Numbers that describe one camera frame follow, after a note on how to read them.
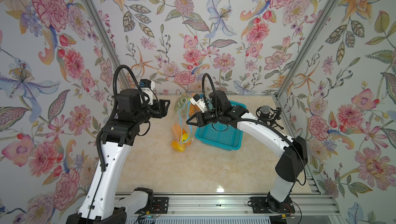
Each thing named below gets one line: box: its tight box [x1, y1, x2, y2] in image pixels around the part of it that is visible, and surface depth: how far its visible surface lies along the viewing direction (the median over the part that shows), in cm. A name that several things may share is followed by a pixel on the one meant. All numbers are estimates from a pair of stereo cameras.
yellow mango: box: [181, 133, 189, 143], surface depth 77 cm
